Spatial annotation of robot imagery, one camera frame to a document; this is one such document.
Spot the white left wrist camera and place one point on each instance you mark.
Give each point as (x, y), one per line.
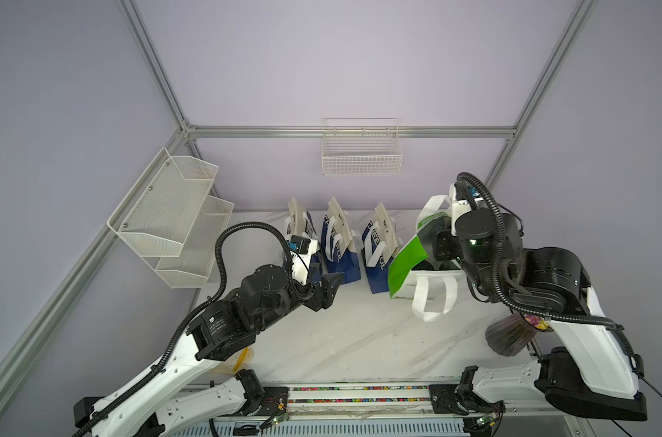
(300, 248)

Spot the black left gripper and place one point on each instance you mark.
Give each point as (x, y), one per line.
(324, 297)

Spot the blue beige bag middle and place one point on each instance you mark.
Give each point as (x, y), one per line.
(338, 244)

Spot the white mesh two-tier shelf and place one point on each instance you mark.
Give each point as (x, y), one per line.
(171, 219)

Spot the aluminium frame profiles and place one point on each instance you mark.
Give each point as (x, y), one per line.
(84, 95)

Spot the green white takeout bag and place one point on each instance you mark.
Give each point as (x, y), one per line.
(432, 287)

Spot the blue beige bag left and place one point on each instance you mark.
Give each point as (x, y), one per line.
(299, 222)

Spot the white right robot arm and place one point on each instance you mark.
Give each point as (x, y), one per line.
(593, 374)

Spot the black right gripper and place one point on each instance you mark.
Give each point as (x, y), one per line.
(444, 241)

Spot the blue beige bag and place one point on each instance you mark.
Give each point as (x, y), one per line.
(380, 245)
(338, 244)
(299, 222)

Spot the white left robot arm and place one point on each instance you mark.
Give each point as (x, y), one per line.
(151, 404)

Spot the white wire wall basket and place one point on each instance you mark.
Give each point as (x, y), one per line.
(361, 147)

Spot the sunflower bouquet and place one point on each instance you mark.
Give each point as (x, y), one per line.
(510, 335)

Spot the blue beige bag right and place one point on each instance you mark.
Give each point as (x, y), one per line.
(380, 245)

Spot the yellow dotted work gloves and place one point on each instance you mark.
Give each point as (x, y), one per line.
(238, 361)

